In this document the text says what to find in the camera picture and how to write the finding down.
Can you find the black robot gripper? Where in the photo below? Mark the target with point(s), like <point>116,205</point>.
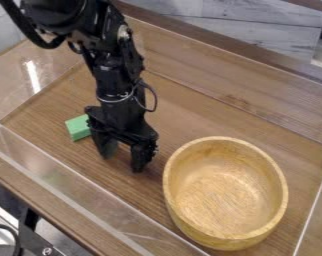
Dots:
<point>118,122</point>

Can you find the green rectangular block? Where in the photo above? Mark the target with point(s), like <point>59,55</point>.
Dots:
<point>78,127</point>

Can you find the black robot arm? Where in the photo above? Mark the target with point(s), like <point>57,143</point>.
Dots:
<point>95,29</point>

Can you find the brown wooden bowl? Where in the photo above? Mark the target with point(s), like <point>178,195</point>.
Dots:
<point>226,192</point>

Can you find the black table leg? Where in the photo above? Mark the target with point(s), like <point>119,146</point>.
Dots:
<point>31,219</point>

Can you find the clear acrylic tray wall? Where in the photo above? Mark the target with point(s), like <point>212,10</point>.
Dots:
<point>107,225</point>

